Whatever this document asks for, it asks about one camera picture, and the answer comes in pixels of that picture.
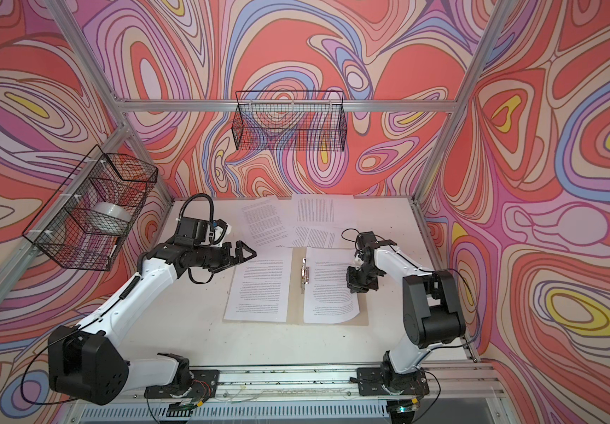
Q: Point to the metal folder fastener clip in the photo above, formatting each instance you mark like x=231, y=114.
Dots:
x=304, y=274

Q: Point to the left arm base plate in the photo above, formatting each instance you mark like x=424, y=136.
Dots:
x=196, y=384

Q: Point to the black wire basket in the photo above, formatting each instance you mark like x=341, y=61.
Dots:
x=290, y=120
x=62, y=232

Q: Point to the silver tape roll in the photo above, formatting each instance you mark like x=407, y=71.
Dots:
x=107, y=218

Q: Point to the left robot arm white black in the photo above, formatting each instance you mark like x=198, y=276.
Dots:
x=85, y=361

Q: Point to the black wire basket back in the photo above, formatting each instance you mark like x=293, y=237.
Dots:
x=290, y=120

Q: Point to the printed paper sheet back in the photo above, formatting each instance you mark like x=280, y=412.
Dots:
x=319, y=220

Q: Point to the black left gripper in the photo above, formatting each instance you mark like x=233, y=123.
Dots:
x=227, y=261

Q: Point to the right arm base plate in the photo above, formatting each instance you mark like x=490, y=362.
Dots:
x=382, y=380

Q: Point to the aluminium front rail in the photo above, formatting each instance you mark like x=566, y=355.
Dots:
x=457, y=393

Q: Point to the black wire basket left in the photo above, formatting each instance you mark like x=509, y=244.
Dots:
x=62, y=232

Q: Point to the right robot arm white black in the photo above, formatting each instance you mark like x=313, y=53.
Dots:
x=431, y=312

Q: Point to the printed paper sheet front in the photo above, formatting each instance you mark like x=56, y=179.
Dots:
x=265, y=225

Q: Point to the aluminium frame post right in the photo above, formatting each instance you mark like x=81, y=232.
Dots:
x=491, y=34

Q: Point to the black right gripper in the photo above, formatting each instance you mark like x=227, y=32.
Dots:
x=353, y=282

